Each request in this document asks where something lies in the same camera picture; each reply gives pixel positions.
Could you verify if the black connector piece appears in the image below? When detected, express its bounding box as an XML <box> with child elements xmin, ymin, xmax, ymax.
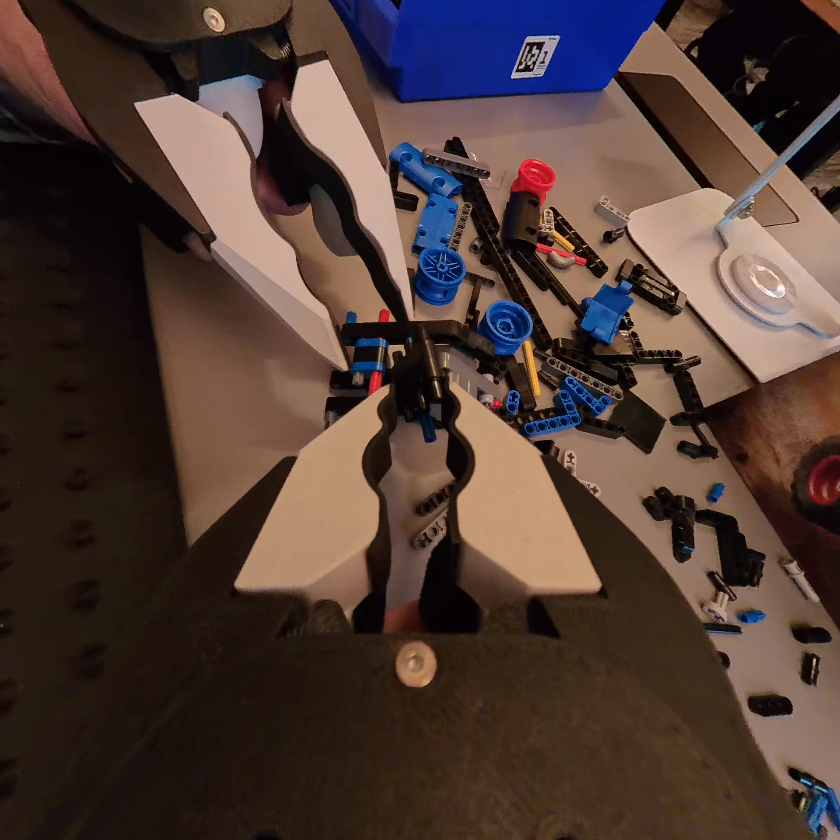
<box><xmin>394</xmin><ymin>327</ymin><xmax>454</xmax><ymax>421</ymax></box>

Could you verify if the toy truck box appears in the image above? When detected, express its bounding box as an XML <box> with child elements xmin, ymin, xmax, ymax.
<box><xmin>705</xmin><ymin>357</ymin><xmax>840</xmax><ymax>631</ymax></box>

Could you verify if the heap of black beams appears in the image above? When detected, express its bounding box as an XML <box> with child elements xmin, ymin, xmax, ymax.
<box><xmin>551</xmin><ymin>315</ymin><xmax>703</xmax><ymax>441</ymax></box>

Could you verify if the blue hinged fender panel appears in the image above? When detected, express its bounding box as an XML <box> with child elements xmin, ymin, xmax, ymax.
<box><xmin>581</xmin><ymin>281</ymin><xmax>635</xmax><ymax>345</ymax></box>

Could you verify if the grey table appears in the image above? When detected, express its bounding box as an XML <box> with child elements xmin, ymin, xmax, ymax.
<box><xmin>617</xmin><ymin>23</ymin><xmax>840</xmax><ymax>231</ymax></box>

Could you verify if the blue flat holed panel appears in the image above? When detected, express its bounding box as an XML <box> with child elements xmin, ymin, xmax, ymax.
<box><xmin>411</xmin><ymin>195</ymin><xmax>460</xmax><ymax>257</ymax></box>

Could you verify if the white small bushing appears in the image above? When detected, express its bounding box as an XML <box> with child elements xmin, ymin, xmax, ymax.
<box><xmin>781</xmin><ymin>556</ymin><xmax>821</xmax><ymax>603</ymax></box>

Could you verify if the light grey angle connector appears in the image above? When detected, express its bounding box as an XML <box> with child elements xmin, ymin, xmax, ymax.
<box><xmin>554</xmin><ymin>446</ymin><xmax>601</xmax><ymax>497</ymax></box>

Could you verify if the blue curved panel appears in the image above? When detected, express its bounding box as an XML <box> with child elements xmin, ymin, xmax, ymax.
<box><xmin>389</xmin><ymin>142</ymin><xmax>463</xmax><ymax>198</ymax></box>

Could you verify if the person's left hand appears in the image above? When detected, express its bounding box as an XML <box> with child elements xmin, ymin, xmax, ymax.
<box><xmin>255</xmin><ymin>82</ymin><xmax>312</xmax><ymax>216</ymax></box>

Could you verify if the blue angle beam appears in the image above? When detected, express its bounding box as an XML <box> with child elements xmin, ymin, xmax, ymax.
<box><xmin>524</xmin><ymin>390</ymin><xmax>581</xmax><ymax>437</ymax></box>
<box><xmin>563</xmin><ymin>376</ymin><xmax>611</xmax><ymax>416</ymax></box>

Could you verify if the black angled connector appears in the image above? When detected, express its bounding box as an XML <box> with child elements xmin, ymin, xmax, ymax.
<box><xmin>696</xmin><ymin>508</ymin><xmax>767</xmax><ymax>588</ymax></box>
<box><xmin>643</xmin><ymin>487</ymin><xmax>697</xmax><ymax>564</ymax></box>

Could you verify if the white rounded board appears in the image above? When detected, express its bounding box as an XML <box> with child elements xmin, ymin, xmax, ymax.
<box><xmin>626</xmin><ymin>189</ymin><xmax>840</xmax><ymax>383</ymax></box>

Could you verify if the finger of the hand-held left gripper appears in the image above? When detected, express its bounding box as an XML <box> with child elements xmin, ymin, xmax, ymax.
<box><xmin>272</xmin><ymin>58</ymin><xmax>416</xmax><ymax>324</ymax></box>
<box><xmin>133</xmin><ymin>101</ymin><xmax>350</xmax><ymax>373</ymax></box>

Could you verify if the red wheel rim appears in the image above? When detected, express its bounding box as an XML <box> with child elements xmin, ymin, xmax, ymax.
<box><xmin>512</xmin><ymin>159</ymin><xmax>557</xmax><ymax>204</ymax></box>

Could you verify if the black straight beam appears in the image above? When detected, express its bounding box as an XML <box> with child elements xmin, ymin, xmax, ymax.
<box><xmin>415</xmin><ymin>482</ymin><xmax>458</xmax><ymax>517</ymax></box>
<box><xmin>412</xmin><ymin>508</ymin><xmax>454</xmax><ymax>549</ymax></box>

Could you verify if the dark grey holed beam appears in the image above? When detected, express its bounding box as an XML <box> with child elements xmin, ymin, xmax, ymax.
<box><xmin>543</xmin><ymin>354</ymin><xmax>624</xmax><ymax>401</ymax></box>

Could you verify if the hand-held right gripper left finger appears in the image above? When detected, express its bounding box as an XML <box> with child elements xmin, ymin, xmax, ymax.
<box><xmin>233</xmin><ymin>384</ymin><xmax>401</xmax><ymax>624</ymax></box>

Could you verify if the black grey motor assembly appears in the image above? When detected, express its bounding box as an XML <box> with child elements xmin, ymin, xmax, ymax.
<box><xmin>323</xmin><ymin>308</ymin><xmax>503</xmax><ymax>427</ymax></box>

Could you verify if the blue storage bin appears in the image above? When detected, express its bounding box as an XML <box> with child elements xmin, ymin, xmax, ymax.
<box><xmin>328</xmin><ymin>0</ymin><xmax>667</xmax><ymax>102</ymax></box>

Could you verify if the dark desk pad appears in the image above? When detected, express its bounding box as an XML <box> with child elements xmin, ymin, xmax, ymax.
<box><xmin>620</xmin><ymin>71</ymin><xmax>798</xmax><ymax>227</ymax></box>

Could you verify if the dark bag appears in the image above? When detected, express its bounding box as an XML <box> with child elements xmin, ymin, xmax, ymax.
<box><xmin>686</xmin><ymin>0</ymin><xmax>840</xmax><ymax>178</ymax></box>

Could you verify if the grey long beam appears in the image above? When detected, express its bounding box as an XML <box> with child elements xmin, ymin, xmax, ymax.
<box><xmin>423</xmin><ymin>147</ymin><xmax>493</xmax><ymax>179</ymax></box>

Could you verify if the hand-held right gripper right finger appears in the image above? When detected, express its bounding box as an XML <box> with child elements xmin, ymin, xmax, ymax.
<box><xmin>448</xmin><ymin>382</ymin><xmax>603</xmax><ymax>624</ymax></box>

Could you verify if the black bent liftarm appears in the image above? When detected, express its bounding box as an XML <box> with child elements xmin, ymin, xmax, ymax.
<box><xmin>669</xmin><ymin>354</ymin><xmax>719</xmax><ymax>460</ymax></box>

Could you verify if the blue wheel rim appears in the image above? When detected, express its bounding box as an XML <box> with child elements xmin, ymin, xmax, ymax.
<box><xmin>413</xmin><ymin>246</ymin><xmax>467</xmax><ymax>307</ymax></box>
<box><xmin>477</xmin><ymin>300</ymin><xmax>534</xmax><ymax>357</ymax></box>

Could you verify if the grey desk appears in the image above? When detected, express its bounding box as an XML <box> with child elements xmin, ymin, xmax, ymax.
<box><xmin>141</xmin><ymin>23</ymin><xmax>840</xmax><ymax>808</ymax></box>

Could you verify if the pile of small connector pins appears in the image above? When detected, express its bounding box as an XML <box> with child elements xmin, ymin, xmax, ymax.
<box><xmin>787</xmin><ymin>766</ymin><xmax>840</xmax><ymax>836</ymax></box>

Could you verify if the black square flat panel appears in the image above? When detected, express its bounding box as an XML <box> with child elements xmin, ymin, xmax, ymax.
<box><xmin>607</xmin><ymin>390</ymin><xmax>668</xmax><ymax>455</ymax></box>

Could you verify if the black thin axle piece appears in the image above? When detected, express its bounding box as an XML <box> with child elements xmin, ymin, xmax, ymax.
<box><xmin>462</xmin><ymin>272</ymin><xmax>496</xmax><ymax>326</ymax></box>

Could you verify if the long black holed beam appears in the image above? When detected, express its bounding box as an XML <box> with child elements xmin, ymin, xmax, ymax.
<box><xmin>446</xmin><ymin>138</ymin><xmax>553</xmax><ymax>349</ymax></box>

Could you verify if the black curved panel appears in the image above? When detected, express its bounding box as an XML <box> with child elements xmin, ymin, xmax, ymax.
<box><xmin>502</xmin><ymin>190</ymin><xmax>546</xmax><ymax>249</ymax></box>

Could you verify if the black rectangular frame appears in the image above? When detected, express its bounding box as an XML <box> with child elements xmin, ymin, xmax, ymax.
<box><xmin>618</xmin><ymin>259</ymin><xmax>688</xmax><ymax>316</ymax></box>

